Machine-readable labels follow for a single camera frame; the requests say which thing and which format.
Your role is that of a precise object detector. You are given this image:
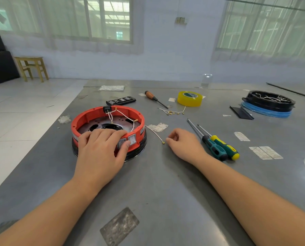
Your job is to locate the wooden stool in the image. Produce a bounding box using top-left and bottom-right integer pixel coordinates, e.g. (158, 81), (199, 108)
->
(13, 56), (49, 83)

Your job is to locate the white paper sheet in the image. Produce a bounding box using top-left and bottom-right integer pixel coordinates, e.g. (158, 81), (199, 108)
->
(98, 85), (125, 92)

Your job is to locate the white yellow wires bundle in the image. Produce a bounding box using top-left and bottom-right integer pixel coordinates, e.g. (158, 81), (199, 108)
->
(157, 106), (187, 116)

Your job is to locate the narrow sheer curtain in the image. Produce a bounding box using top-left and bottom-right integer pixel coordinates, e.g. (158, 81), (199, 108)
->
(211, 0), (305, 65)

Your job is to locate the person's left hand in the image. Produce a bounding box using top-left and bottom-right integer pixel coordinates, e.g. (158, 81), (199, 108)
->
(72, 128), (132, 192)

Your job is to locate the long white terminal wire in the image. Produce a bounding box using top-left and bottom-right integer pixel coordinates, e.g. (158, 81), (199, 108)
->
(145, 125), (166, 145)

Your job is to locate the black metal round plate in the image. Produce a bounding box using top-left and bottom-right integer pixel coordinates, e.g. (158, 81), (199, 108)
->
(72, 115), (147, 162)

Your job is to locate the blue plastic ring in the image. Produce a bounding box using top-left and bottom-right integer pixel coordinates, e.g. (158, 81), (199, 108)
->
(240, 101), (292, 119)

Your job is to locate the black round housing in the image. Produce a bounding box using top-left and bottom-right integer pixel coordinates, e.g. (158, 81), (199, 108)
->
(242, 90), (296, 112)

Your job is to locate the black bit set case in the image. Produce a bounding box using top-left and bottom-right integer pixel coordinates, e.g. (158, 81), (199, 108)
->
(106, 96), (137, 106)

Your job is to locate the black flat plate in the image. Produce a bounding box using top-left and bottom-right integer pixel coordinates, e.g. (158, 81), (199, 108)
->
(229, 106), (254, 121)

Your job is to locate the narrow window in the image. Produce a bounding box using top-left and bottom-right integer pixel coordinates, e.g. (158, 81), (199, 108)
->
(216, 0), (305, 55)

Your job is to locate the thin black rod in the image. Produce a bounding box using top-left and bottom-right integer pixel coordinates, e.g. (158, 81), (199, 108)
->
(266, 82), (305, 100)

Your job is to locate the wooden handle screwdriver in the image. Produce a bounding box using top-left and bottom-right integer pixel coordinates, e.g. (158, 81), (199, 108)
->
(145, 90), (169, 109)

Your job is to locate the red plastic ring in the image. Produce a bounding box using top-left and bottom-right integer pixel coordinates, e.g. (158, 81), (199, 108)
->
(71, 105), (146, 156)

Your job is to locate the green yellow handle screwdriver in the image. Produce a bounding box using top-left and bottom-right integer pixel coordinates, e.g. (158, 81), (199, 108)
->
(197, 124), (240, 161)

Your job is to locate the yellow tape roll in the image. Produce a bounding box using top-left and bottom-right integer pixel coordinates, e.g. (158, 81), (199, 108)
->
(177, 91), (203, 107)

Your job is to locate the wide sheer curtain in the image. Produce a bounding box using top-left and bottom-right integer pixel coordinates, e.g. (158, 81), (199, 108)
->
(0, 0), (145, 55)

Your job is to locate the person's right hand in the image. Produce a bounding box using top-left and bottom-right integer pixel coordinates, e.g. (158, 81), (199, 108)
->
(165, 128), (210, 167)

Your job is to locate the person's right forearm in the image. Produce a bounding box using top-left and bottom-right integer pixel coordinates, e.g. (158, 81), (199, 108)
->
(196, 153), (305, 246)

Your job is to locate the dark green black screwdriver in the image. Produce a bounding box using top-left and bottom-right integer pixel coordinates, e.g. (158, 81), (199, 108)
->
(187, 119), (229, 162)

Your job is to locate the white torn tape patch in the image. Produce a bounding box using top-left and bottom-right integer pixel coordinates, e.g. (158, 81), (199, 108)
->
(147, 123), (169, 133)

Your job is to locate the wide window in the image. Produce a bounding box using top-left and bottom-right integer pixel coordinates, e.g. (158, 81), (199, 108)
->
(0, 0), (134, 44)

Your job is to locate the black armchair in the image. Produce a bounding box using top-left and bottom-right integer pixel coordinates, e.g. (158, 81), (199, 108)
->
(0, 29), (20, 87)

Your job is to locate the white branched wires harness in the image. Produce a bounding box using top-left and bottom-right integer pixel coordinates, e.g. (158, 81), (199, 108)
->
(114, 107), (139, 132)

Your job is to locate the clear acrylic stand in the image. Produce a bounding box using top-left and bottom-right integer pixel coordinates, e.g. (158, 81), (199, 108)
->
(195, 73), (213, 89)

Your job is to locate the person's left forearm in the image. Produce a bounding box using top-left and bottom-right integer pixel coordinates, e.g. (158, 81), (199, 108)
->
(0, 176), (104, 246)

